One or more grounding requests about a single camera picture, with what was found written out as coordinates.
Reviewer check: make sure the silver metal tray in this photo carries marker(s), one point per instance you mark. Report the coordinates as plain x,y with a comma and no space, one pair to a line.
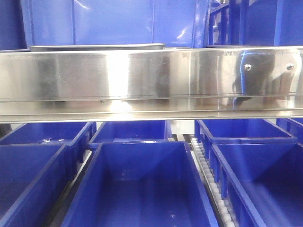
99,47

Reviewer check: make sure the blue rear centre bin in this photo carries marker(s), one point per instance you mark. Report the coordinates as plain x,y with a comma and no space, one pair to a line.
131,131

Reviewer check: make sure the blue bin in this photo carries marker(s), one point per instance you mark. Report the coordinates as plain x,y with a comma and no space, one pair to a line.
131,131
176,23
256,22
141,185
32,178
262,182
73,134
239,131
293,126

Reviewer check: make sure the blue rear right bin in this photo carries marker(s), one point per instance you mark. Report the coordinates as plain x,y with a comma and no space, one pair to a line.
239,131

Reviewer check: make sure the blue lower centre bin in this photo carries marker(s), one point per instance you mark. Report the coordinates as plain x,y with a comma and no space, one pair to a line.
141,185

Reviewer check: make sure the blue rear left bin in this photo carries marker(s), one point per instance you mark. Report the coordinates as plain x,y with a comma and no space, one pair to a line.
73,134

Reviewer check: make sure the blue upper centre bin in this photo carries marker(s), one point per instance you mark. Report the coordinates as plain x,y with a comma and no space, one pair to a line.
176,23

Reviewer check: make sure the blue upper right bin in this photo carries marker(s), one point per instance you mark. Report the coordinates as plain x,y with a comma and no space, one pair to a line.
256,22

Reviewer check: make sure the blue lower right bin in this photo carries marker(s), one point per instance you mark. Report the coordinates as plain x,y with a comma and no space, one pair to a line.
262,182

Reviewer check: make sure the blue lower left bin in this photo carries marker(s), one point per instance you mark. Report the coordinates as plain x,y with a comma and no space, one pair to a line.
32,178

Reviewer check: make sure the blue far right bin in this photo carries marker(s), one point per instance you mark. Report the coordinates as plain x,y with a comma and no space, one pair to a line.
293,126

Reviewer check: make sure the stainless steel shelf rail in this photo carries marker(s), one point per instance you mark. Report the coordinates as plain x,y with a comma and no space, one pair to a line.
217,82

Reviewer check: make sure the right roller track rail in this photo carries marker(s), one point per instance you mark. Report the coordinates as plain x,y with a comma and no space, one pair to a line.
222,207

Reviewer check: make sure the roller track rail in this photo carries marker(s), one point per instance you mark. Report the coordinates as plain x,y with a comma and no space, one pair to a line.
222,207
60,208

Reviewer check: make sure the left roller track rail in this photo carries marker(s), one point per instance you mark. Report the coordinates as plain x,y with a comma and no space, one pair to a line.
60,208

